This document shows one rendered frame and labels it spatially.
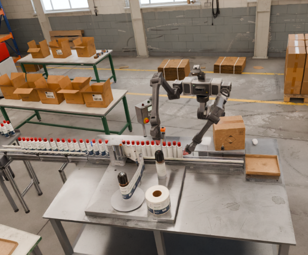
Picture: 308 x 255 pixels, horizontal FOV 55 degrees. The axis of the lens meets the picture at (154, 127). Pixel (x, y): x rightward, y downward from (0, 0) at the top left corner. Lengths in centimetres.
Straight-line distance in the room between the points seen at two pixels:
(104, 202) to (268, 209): 140
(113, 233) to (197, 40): 595
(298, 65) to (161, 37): 405
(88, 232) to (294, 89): 421
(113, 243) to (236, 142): 163
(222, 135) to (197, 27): 532
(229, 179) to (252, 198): 29
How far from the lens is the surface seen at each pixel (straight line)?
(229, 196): 275
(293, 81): 583
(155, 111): 264
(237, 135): 312
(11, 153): 394
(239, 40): 800
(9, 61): 810
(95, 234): 346
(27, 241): 290
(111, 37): 918
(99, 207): 276
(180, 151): 298
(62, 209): 296
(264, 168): 305
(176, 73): 689
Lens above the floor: 280
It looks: 32 degrees down
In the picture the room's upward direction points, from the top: 9 degrees counter-clockwise
